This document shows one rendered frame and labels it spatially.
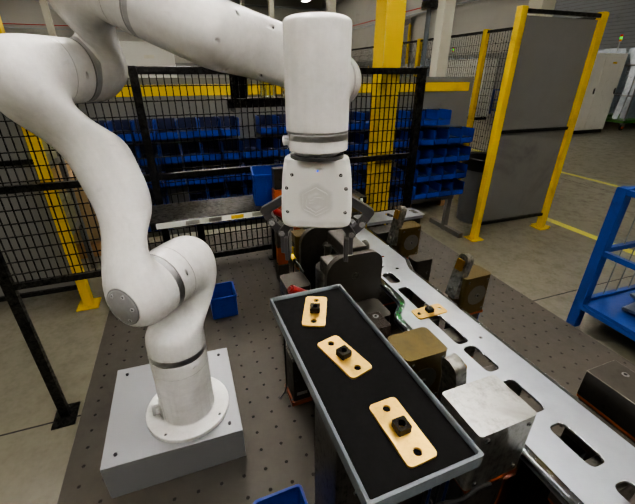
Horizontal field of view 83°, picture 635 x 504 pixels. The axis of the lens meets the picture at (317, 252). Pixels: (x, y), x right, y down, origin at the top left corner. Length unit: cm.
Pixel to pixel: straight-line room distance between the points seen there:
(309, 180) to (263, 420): 73
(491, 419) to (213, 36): 61
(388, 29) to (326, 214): 146
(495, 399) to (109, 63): 81
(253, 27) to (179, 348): 59
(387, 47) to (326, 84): 143
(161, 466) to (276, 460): 25
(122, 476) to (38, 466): 121
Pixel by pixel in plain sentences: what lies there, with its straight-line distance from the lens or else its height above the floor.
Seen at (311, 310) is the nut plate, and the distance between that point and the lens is 61.
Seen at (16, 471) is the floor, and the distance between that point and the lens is 221.
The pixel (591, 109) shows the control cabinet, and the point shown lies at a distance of 1304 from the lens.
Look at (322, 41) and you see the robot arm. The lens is 47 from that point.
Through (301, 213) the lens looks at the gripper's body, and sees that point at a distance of 52.
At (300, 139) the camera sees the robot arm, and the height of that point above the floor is 145.
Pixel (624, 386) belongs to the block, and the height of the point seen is 103.
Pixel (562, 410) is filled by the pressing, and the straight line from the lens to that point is 80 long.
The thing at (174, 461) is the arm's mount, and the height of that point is 76.
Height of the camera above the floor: 152
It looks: 26 degrees down
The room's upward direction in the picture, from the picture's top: straight up
